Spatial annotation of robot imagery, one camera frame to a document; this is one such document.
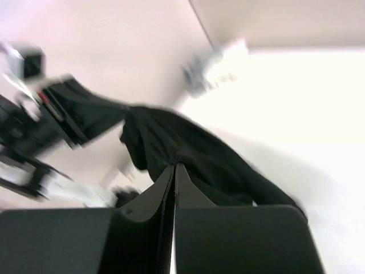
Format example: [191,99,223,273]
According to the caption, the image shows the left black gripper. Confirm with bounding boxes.
[1,72,130,148]

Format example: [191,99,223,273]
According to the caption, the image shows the black tank top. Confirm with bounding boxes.
[120,106,307,218]

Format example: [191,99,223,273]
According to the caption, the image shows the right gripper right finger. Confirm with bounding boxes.
[175,164,324,274]

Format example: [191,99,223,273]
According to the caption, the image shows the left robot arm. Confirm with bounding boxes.
[1,72,133,207]

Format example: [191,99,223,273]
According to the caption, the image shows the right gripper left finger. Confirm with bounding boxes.
[1,166,175,273]

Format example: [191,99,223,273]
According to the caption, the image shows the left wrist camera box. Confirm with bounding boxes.
[1,43,45,80]

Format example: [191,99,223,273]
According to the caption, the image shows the white tank top on table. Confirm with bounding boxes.
[202,39,249,90]

